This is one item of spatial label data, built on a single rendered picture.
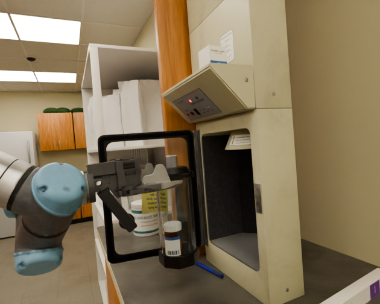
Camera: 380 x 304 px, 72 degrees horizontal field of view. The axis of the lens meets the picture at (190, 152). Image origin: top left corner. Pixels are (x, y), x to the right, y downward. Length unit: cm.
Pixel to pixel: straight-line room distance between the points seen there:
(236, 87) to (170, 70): 40
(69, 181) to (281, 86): 51
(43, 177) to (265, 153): 45
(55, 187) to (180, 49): 71
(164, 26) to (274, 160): 60
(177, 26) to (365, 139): 72
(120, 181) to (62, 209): 20
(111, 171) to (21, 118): 557
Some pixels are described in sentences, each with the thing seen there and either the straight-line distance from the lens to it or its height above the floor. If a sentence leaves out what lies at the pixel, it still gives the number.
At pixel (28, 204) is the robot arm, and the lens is 45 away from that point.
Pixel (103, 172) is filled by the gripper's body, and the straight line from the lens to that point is 62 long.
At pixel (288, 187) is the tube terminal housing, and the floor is 122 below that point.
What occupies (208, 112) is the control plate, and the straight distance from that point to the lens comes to 74.
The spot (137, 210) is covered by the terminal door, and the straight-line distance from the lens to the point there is 87.
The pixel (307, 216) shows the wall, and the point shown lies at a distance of 116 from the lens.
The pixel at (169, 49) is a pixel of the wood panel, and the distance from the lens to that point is 98.
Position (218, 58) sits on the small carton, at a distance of 67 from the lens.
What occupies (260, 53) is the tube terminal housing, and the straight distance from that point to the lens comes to 67.
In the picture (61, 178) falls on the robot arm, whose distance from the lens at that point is 44.
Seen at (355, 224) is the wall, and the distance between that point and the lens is 104.
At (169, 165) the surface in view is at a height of 129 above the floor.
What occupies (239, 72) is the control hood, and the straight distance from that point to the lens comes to 62.
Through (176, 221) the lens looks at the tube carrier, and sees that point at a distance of 65.
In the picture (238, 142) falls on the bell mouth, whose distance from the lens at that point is 73.
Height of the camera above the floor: 134
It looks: 1 degrees down
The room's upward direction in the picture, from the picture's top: 4 degrees counter-clockwise
